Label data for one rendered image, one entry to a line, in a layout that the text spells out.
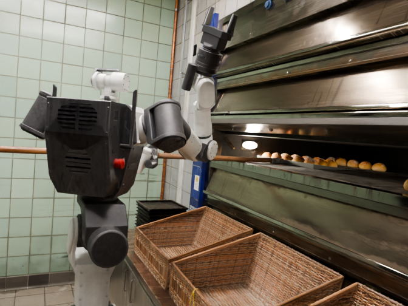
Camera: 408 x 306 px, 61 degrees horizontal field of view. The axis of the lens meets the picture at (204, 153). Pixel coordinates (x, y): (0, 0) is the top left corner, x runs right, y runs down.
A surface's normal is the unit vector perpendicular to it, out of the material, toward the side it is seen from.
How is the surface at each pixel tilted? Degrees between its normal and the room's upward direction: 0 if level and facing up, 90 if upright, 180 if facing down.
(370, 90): 70
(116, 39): 90
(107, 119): 90
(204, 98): 113
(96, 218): 45
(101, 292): 84
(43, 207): 90
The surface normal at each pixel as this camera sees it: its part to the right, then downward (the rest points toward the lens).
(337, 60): -0.90, -0.05
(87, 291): 0.45, -0.01
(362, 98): -0.81, -0.39
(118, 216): 0.37, -0.65
